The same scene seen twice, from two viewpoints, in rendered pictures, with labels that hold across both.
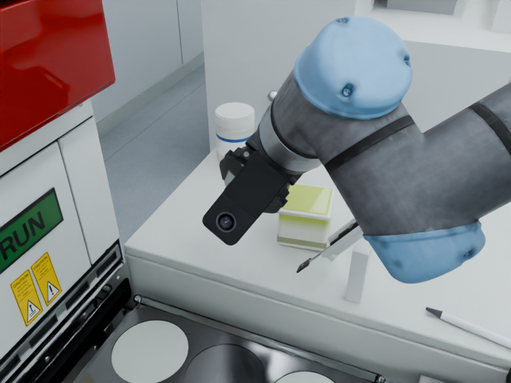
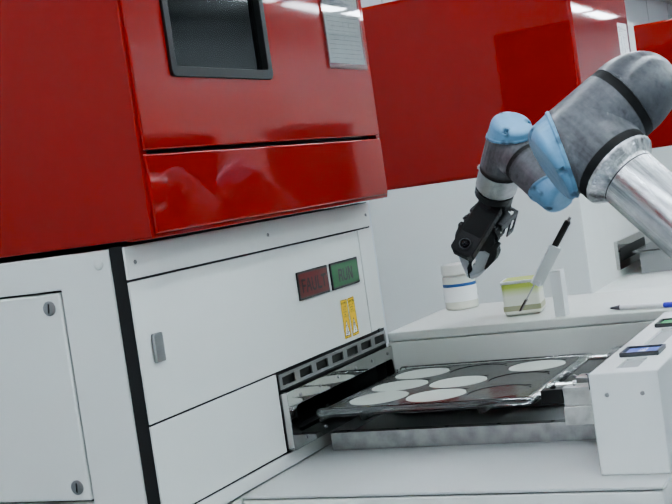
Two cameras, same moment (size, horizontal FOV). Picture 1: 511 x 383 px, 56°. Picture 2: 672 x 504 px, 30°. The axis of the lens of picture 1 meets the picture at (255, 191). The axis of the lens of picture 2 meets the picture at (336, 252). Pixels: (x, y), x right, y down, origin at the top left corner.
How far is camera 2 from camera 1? 188 cm
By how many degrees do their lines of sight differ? 32
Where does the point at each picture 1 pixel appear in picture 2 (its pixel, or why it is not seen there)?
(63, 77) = (370, 180)
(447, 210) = not seen: hidden behind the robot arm
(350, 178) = (515, 168)
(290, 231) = (512, 299)
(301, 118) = (492, 155)
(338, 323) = (553, 331)
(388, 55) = (520, 120)
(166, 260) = (423, 332)
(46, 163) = (353, 239)
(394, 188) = (532, 164)
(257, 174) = (478, 215)
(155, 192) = not seen: outside the picture
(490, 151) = not seen: hidden behind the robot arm
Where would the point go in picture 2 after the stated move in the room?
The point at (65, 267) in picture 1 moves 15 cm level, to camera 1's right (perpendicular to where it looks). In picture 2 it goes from (360, 317) to (440, 306)
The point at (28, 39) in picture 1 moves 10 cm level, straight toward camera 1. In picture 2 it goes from (360, 156) to (383, 151)
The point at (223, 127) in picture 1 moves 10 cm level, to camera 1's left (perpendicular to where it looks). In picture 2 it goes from (449, 274) to (401, 281)
